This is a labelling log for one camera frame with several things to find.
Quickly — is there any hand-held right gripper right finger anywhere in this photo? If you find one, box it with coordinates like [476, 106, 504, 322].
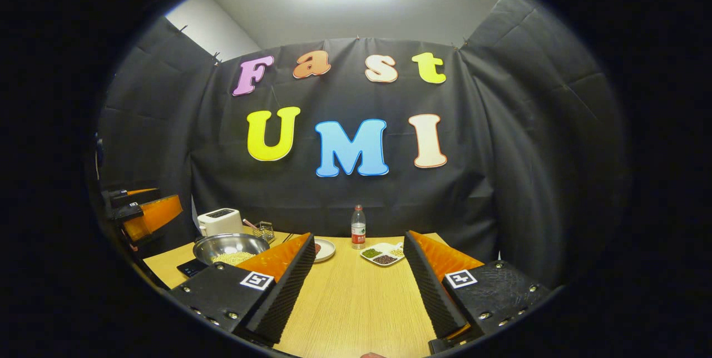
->
[403, 230, 551, 354]

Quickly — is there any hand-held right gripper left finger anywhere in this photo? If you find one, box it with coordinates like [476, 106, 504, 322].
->
[170, 232, 317, 347]

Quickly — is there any black induction cooktop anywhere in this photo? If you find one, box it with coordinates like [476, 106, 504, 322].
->
[177, 258, 210, 278]

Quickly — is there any stainless steel pot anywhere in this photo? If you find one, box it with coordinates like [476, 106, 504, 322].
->
[192, 233, 271, 267]

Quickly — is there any pile of soybeans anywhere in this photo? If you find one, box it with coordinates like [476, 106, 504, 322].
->
[211, 252, 256, 266]

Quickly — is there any white toaster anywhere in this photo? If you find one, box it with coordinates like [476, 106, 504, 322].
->
[197, 208, 244, 237]

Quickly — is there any white divided dish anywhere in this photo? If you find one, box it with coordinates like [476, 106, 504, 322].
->
[360, 242, 406, 267]

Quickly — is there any round white plate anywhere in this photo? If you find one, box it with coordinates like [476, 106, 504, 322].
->
[313, 238, 337, 263]

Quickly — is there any black backdrop cloth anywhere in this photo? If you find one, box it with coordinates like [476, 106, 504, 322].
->
[97, 0, 629, 292]

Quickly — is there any clear plastic water bottle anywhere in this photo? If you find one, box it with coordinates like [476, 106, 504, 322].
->
[351, 205, 367, 250]

